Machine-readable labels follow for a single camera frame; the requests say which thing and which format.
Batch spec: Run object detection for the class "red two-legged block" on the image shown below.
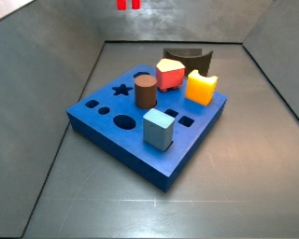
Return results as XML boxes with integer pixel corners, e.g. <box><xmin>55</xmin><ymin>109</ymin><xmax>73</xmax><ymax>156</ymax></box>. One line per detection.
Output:
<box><xmin>116</xmin><ymin>0</ymin><xmax>142</xmax><ymax>10</ymax></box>

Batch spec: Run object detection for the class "blue shape sorter board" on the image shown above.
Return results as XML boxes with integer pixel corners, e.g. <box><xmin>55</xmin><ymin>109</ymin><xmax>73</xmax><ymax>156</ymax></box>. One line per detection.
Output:
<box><xmin>67</xmin><ymin>64</ymin><xmax>227</xmax><ymax>191</ymax></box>

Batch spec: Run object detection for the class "light blue rectangular block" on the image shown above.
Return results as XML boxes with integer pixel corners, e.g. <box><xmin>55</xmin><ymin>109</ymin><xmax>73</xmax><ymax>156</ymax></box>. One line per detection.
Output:
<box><xmin>143</xmin><ymin>108</ymin><xmax>175</xmax><ymax>151</ymax></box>

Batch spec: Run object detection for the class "brown cylinder block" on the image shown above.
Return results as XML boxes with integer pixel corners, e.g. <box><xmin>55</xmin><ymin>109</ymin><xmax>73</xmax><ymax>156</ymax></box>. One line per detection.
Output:
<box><xmin>135</xmin><ymin>75</ymin><xmax>158</xmax><ymax>109</ymax></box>

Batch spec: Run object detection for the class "yellow block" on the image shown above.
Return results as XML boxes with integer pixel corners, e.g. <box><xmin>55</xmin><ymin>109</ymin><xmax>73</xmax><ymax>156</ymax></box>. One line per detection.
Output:
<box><xmin>184</xmin><ymin>70</ymin><xmax>218</xmax><ymax>105</ymax></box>

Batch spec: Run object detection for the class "red pentagon block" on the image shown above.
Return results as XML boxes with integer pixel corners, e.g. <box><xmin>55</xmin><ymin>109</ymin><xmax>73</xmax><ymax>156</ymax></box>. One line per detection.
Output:
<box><xmin>156</xmin><ymin>58</ymin><xmax>186</xmax><ymax>91</ymax></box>

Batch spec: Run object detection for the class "black curved holder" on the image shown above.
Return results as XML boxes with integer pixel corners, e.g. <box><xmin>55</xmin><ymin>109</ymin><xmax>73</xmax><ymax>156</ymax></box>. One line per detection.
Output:
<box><xmin>163</xmin><ymin>48</ymin><xmax>214</xmax><ymax>77</ymax></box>

